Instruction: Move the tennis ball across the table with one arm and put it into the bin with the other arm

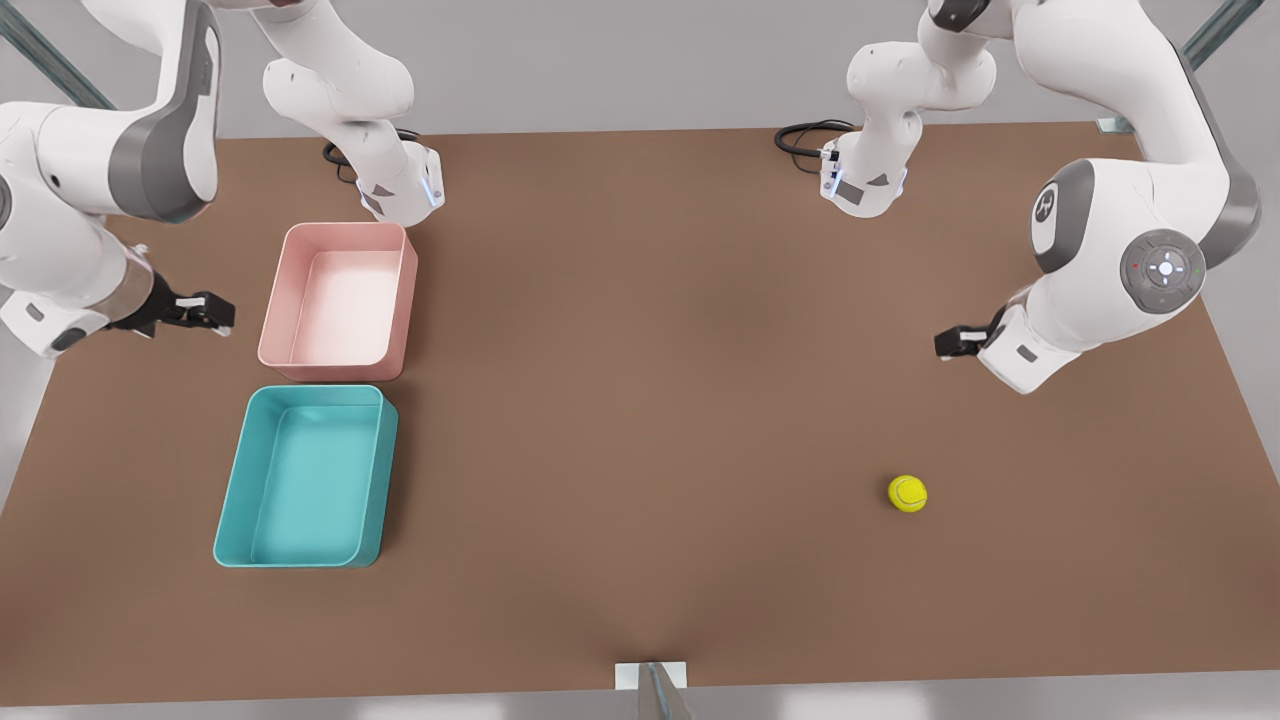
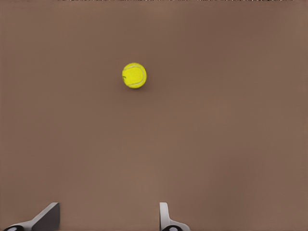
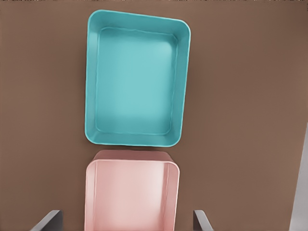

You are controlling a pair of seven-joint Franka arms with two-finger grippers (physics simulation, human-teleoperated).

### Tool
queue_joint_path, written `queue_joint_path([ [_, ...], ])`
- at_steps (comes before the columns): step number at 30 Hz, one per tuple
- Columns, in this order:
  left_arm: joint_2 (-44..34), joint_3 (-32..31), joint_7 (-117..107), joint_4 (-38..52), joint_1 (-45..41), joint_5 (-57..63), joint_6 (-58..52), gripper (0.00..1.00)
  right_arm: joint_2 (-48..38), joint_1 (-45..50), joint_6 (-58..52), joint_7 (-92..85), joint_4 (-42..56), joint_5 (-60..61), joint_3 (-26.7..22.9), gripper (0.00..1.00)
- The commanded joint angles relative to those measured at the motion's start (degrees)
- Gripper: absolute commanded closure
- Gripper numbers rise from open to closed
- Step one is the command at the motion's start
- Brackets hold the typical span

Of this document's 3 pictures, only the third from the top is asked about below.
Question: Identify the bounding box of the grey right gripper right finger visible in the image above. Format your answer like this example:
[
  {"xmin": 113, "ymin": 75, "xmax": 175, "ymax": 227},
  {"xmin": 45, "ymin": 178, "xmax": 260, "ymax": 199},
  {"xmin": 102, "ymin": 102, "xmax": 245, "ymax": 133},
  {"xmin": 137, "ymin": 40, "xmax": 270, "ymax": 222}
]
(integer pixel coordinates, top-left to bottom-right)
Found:
[{"xmin": 193, "ymin": 209, "xmax": 215, "ymax": 231}]

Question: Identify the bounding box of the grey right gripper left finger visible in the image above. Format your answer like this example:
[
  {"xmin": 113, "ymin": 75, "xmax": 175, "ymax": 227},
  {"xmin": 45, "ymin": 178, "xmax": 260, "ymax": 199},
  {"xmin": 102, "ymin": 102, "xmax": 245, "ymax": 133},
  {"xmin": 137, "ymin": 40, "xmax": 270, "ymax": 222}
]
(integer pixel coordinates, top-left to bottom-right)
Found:
[{"xmin": 30, "ymin": 209, "xmax": 64, "ymax": 231}]

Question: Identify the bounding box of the silver frame post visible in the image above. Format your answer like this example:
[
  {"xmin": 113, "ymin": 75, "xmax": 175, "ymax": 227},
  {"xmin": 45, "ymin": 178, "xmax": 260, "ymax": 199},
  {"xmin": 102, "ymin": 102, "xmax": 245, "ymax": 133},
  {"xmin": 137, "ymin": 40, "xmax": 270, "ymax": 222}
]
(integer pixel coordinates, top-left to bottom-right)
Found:
[{"xmin": 290, "ymin": 125, "xmax": 308, "ymax": 231}]

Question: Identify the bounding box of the pink rectangular tray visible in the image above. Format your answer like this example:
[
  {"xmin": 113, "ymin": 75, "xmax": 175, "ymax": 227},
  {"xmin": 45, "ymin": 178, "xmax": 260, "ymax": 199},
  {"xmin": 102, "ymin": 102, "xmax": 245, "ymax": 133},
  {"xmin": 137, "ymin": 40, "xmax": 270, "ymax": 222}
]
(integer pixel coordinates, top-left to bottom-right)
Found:
[{"xmin": 84, "ymin": 150, "xmax": 181, "ymax": 231}]

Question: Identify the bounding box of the teal rectangular tray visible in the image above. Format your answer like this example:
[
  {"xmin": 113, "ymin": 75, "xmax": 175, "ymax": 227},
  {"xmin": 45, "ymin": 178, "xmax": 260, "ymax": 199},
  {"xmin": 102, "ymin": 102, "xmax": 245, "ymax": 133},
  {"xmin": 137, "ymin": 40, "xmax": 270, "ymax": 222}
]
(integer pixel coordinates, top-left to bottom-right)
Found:
[{"xmin": 84, "ymin": 9, "xmax": 192, "ymax": 148}]

